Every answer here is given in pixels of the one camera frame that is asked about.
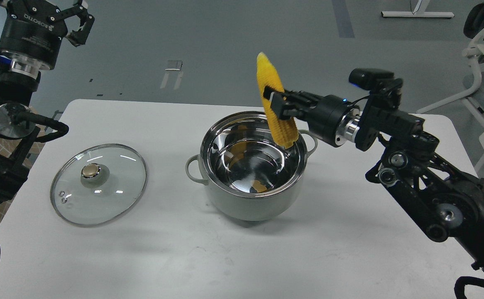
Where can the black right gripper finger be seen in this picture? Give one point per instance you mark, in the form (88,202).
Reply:
(285,110)
(292,96)

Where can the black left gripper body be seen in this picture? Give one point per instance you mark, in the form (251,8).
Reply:
(29,31)

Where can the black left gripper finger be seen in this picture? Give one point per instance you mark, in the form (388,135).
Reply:
(86,21)

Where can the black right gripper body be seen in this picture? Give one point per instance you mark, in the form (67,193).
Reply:
(324,116)

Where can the yellow corn cob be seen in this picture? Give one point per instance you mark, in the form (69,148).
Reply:
(283,130)

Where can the glass pot lid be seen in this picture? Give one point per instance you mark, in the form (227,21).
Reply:
(99,184)

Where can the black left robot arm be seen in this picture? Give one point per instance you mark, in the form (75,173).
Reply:
(20,128)

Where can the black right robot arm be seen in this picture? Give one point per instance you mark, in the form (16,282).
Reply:
(442,200)

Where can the grey-green cooking pot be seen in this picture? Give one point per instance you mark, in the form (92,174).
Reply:
(247,176)

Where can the white desk base far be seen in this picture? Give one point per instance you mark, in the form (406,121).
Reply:
(419,11)

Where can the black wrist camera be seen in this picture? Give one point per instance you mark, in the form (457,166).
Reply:
(367,78)

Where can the white chair frame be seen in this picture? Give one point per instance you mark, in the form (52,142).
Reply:
(478,70)

